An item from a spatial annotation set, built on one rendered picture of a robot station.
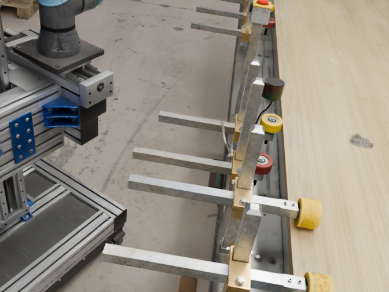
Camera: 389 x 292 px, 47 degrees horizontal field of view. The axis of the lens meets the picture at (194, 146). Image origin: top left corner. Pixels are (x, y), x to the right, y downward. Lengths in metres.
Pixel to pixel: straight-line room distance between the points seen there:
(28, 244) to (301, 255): 1.26
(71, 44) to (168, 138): 1.51
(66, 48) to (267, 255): 0.98
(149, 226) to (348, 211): 1.28
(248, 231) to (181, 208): 1.55
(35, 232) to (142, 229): 0.57
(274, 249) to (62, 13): 1.05
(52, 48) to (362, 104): 1.22
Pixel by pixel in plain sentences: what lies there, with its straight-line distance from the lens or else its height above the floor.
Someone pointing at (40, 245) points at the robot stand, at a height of 0.21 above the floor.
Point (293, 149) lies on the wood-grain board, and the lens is 1.56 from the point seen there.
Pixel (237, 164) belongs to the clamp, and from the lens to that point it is 1.48.
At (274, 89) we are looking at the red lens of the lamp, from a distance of 1.33.
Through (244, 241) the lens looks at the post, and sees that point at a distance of 1.02.
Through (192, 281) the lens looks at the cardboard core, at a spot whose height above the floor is 0.08.
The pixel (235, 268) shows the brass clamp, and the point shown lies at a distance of 1.05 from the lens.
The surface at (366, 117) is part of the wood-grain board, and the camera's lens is 1.88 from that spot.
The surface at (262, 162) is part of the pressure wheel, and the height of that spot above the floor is 0.90.
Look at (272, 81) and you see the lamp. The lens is 1.35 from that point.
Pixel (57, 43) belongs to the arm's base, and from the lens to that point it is 1.63.
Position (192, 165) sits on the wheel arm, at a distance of 1.48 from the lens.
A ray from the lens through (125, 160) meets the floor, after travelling 2.80.
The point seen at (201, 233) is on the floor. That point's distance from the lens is 2.42.
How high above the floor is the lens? 1.78
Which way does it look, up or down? 37 degrees down
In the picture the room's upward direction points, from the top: 9 degrees clockwise
